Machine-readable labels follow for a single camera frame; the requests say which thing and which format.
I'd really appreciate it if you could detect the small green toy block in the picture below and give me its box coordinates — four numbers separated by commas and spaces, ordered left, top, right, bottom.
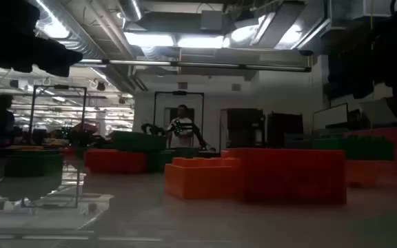
174, 147, 200, 158

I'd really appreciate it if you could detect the black cabinet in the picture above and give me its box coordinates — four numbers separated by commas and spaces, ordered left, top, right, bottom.
266, 112, 305, 149
226, 108, 265, 149

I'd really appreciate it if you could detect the grey box air duct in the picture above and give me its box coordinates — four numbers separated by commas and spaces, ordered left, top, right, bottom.
200, 10, 224, 32

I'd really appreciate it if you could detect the long tube light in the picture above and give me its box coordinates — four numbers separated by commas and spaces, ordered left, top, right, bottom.
70, 58, 312, 73

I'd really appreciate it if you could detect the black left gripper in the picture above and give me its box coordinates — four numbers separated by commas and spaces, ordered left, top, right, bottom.
0, 0, 84, 77

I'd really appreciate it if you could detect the round silver air duct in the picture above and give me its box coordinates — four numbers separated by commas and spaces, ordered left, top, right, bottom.
117, 0, 144, 22

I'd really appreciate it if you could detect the black metal station frame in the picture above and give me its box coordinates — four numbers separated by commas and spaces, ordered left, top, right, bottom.
152, 90, 205, 151
28, 84, 88, 147

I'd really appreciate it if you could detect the doorway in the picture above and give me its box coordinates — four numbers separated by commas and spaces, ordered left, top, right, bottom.
163, 107, 196, 149

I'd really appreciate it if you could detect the spiral silver air duct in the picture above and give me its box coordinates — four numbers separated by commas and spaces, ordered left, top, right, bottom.
34, 0, 127, 59

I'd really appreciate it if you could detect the white ceiling unit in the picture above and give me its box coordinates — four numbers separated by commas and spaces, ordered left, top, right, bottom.
352, 0, 397, 18

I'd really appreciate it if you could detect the small red toy block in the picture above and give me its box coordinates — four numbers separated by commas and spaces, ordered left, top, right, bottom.
59, 146, 82, 161

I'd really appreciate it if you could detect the bright ceiling light panel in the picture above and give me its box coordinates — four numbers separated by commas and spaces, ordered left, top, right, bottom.
124, 32, 175, 48
176, 34, 225, 49

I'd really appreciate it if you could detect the white table cover sheet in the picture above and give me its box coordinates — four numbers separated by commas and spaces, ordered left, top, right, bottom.
0, 151, 397, 248

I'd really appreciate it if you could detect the grey plastic bin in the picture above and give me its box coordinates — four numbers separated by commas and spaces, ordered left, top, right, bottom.
283, 132, 316, 149

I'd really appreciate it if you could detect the white board with black frame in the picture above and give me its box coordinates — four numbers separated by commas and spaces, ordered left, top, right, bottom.
312, 102, 349, 131

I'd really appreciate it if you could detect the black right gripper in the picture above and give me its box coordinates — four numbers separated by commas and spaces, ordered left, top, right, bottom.
352, 10, 397, 100

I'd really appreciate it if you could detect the orange toy block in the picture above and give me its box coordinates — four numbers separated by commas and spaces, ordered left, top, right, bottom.
345, 159, 379, 189
164, 157, 243, 200

